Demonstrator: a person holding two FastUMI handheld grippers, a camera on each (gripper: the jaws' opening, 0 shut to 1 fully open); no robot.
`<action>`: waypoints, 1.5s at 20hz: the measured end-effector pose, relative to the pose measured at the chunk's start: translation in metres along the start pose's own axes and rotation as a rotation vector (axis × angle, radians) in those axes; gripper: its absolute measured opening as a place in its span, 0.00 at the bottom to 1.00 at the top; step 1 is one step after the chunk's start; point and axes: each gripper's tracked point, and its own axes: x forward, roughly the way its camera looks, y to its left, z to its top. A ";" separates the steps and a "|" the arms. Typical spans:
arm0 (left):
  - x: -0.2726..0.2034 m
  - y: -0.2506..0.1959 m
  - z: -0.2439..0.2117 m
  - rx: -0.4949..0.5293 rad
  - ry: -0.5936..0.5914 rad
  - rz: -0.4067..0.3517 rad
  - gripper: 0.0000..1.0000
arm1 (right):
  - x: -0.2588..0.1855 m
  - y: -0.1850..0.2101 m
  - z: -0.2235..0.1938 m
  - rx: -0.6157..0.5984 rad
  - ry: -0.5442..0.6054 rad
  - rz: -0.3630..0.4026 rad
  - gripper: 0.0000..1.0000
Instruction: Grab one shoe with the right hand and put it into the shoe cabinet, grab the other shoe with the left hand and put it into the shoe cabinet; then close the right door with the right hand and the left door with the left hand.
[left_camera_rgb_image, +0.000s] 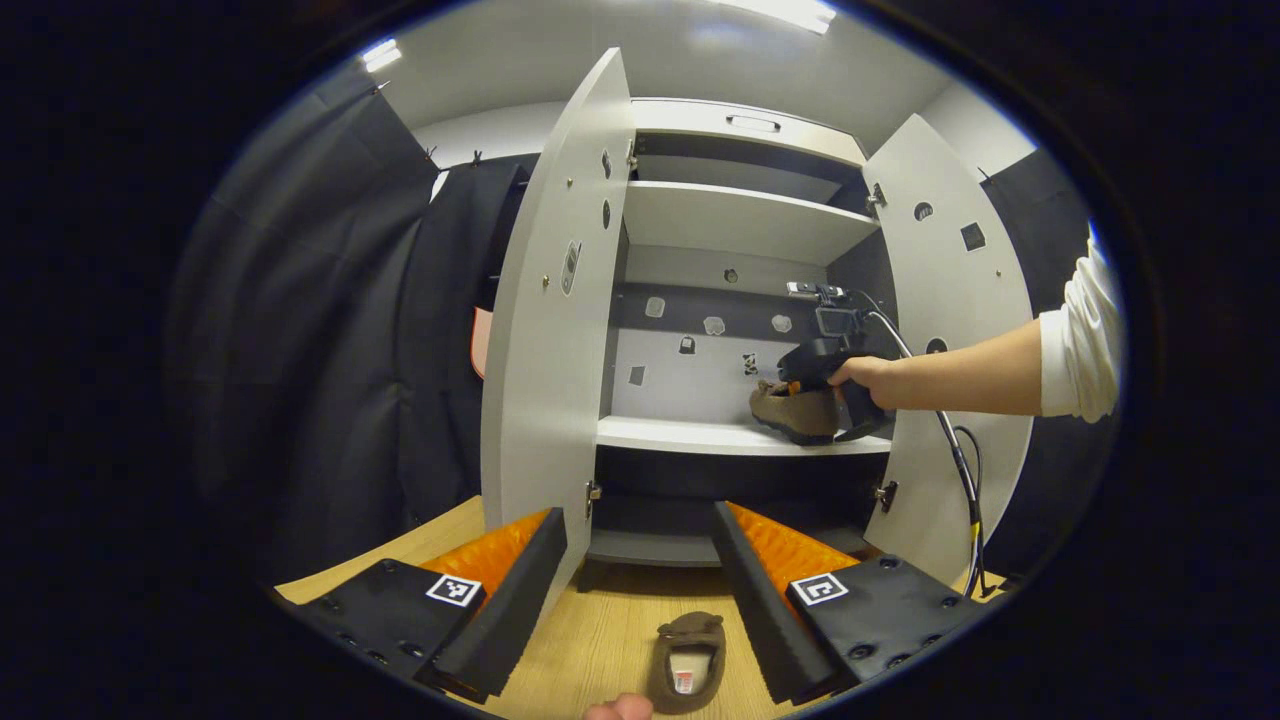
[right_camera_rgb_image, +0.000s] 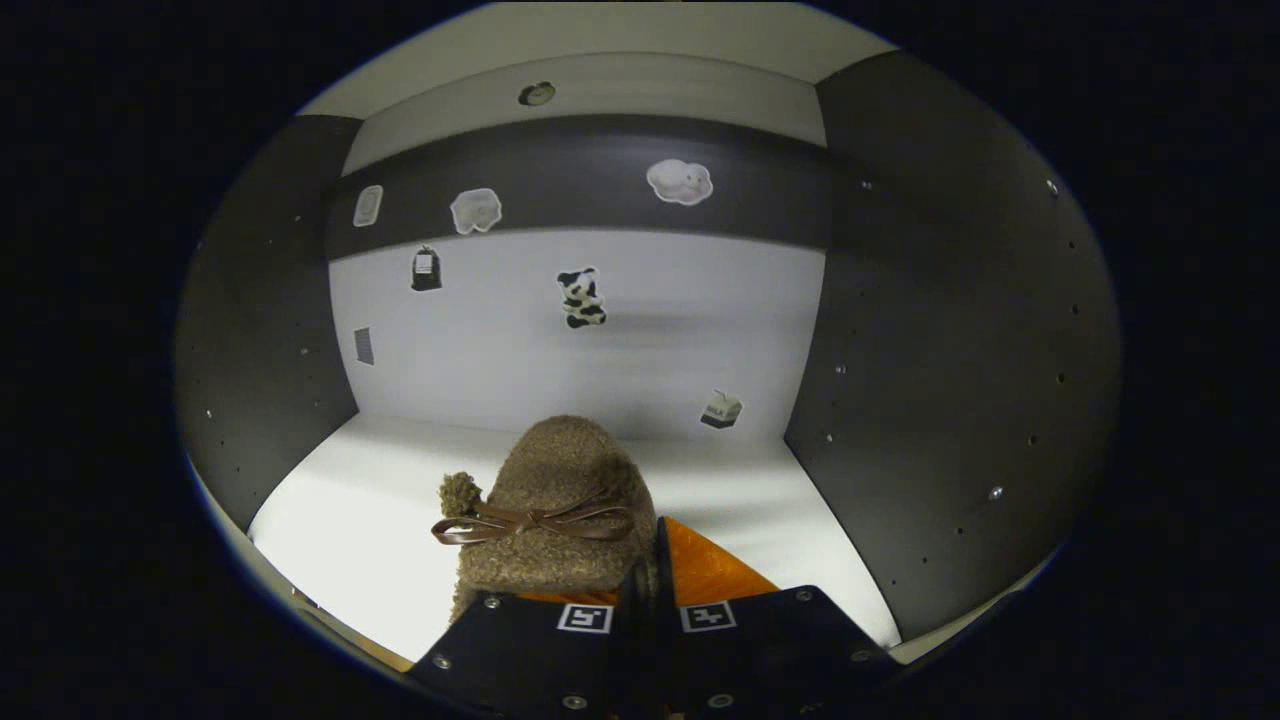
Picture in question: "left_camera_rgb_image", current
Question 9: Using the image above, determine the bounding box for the phone-sticker shoe cabinet door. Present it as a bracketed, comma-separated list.
[480, 47, 638, 623]

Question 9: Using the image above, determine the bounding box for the headphone-sticker shoe cabinet door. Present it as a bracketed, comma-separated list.
[862, 113, 1036, 589]

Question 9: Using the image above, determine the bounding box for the white shoe cabinet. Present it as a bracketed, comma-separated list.
[585, 97, 896, 571]

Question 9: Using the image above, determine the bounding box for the brown fuzzy shoe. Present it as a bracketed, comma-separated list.
[648, 611, 728, 715]
[748, 378, 843, 447]

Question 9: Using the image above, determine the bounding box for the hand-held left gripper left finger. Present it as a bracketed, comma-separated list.
[293, 508, 569, 705]

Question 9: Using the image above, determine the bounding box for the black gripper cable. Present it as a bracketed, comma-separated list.
[855, 290, 991, 599]

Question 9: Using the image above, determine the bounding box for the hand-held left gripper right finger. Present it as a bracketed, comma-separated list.
[712, 502, 986, 707]

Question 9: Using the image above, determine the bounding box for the black backdrop cloth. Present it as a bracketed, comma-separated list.
[165, 80, 1101, 591]

